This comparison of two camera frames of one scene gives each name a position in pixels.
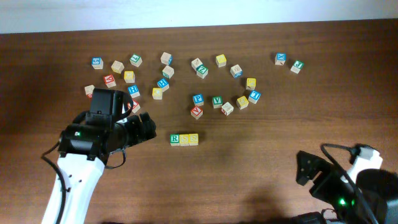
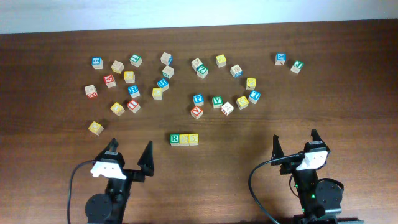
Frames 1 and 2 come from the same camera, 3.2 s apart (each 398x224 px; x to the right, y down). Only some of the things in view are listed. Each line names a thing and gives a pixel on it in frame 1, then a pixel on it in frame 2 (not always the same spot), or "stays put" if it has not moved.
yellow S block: x=184 y=140 stays put
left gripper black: x=140 y=135 -> x=145 y=165
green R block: x=175 y=140 stays put
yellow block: x=221 y=60 stays put
